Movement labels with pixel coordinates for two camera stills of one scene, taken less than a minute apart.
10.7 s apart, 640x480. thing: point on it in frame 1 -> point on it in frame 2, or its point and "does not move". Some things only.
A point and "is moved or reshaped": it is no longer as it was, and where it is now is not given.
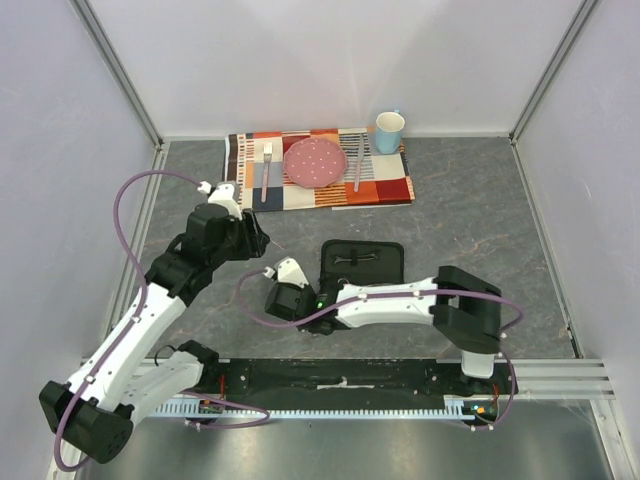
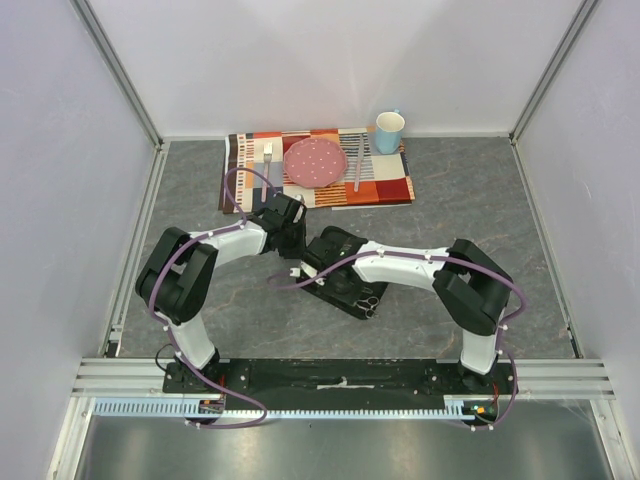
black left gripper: x=255 y=240 -> x=300 y=225
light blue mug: x=389 y=129 does not move
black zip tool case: x=363 y=262 is moved or reshaped
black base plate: x=347 y=379 does not move
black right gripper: x=279 y=304 -> x=347 y=298
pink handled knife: x=359 y=163 does not move
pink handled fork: x=267 y=153 does not move
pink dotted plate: x=314 y=162 does not move
